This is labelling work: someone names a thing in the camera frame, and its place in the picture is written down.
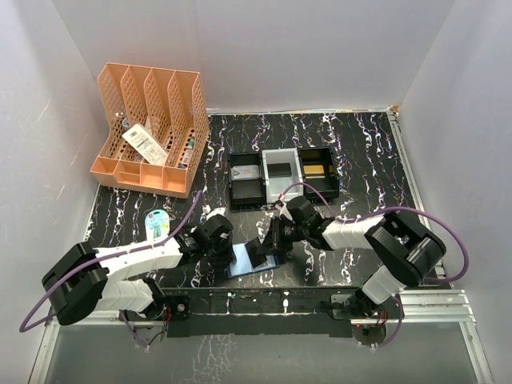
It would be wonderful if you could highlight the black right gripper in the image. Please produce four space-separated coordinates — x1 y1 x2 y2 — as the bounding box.
257 216 308 255

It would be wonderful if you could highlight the black credit card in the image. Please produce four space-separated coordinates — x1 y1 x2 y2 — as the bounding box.
245 237 267 269

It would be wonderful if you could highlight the blue card holder wallet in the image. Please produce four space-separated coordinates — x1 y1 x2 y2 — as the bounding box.
227 243 280 278

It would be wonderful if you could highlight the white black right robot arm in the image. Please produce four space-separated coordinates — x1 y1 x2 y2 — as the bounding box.
247 196 446 318

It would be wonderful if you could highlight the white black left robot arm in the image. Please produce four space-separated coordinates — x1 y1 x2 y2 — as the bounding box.
42 213 234 326

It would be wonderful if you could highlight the silver card in bin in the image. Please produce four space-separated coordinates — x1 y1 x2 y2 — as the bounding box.
231 164 260 181

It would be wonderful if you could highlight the black card in bin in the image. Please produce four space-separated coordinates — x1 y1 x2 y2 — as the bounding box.
267 162 292 178

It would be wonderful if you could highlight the gold card in bin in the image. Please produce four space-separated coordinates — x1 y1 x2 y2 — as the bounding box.
303 164 326 178

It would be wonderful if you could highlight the round teal tape roll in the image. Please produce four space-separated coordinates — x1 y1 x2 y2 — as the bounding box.
145 209 170 241

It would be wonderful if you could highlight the black left bin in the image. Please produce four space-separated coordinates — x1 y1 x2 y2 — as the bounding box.
227 152 266 210

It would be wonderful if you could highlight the black bin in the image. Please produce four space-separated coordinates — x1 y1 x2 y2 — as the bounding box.
299 146 340 201
227 152 266 210

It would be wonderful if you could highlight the white middle bin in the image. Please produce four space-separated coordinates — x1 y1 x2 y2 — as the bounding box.
262 148 303 204

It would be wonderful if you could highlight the black right bin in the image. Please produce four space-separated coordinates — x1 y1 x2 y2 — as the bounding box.
299 146 340 201

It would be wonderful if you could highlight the white labelled paper packet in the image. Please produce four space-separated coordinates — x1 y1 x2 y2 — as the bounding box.
122 123 167 166

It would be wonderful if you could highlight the orange plastic file organizer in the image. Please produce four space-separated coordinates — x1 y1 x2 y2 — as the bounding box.
90 63 210 198

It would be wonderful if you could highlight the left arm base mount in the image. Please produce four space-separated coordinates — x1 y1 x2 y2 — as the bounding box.
122 294 190 323

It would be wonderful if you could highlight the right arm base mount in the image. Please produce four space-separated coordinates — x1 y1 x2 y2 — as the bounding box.
316 294 404 320

